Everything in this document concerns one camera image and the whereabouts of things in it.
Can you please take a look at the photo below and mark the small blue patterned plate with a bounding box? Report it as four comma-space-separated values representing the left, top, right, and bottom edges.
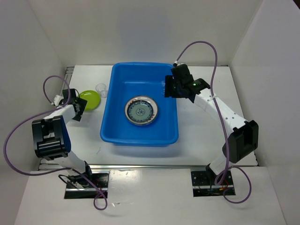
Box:
125, 100, 156, 125

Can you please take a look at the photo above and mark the orange sunburst pattern plate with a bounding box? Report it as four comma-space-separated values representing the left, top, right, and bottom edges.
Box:
124, 96, 158, 126

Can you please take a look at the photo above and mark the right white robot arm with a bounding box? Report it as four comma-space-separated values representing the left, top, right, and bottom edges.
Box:
164, 64, 259, 184

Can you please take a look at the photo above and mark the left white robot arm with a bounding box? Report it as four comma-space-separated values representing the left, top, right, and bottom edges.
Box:
31, 89, 94, 188

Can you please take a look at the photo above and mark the blue plastic bin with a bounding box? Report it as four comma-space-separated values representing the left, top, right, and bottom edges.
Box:
100, 62, 179, 146

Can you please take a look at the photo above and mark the green plastic plate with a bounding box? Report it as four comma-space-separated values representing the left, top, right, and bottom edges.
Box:
79, 90, 101, 111

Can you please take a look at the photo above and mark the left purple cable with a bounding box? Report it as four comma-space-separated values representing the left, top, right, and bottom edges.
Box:
3, 75, 108, 211

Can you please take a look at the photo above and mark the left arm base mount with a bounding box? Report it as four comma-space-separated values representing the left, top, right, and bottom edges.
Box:
58, 171, 109, 199

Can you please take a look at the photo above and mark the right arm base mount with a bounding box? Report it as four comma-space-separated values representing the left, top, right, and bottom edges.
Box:
190, 171, 235, 197

